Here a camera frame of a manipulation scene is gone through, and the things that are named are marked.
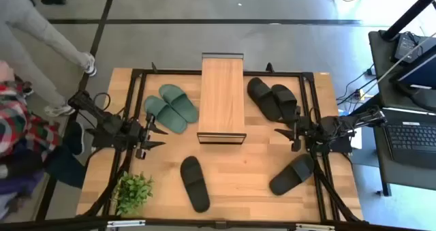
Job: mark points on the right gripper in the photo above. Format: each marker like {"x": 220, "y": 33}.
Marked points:
{"x": 301, "y": 128}

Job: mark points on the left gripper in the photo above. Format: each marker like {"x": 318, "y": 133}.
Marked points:
{"x": 142, "y": 135}

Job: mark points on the green rubber slide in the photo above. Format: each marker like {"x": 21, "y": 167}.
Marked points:
{"x": 178, "y": 103}
{"x": 165, "y": 115}

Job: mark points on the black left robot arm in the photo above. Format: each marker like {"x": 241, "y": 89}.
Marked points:
{"x": 112, "y": 128}

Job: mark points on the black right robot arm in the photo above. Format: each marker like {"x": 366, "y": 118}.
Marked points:
{"x": 340, "y": 125}

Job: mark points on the green artificial plant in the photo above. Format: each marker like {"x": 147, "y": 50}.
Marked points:
{"x": 133, "y": 193}

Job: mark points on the white paper sheet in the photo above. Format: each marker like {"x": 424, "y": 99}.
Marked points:
{"x": 357, "y": 140}

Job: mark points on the yellow power plug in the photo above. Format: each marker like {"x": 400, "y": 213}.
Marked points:
{"x": 360, "y": 94}

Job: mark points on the black side desk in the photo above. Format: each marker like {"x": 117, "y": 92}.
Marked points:
{"x": 379, "y": 71}

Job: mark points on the black laptop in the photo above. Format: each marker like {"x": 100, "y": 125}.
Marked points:
{"x": 408, "y": 139}

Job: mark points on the person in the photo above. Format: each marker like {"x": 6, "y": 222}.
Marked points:
{"x": 17, "y": 122}
{"x": 44, "y": 30}

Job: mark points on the black power adapter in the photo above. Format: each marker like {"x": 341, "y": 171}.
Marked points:
{"x": 405, "y": 47}

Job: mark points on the dark blue screen panel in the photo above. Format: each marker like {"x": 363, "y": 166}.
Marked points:
{"x": 422, "y": 72}

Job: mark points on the black pole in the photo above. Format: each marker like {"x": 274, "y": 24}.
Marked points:
{"x": 408, "y": 14}

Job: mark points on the black metal table frame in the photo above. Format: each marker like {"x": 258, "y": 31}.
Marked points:
{"x": 308, "y": 77}

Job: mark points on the wooden shelf with black frame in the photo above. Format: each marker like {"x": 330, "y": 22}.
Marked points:
{"x": 221, "y": 98}

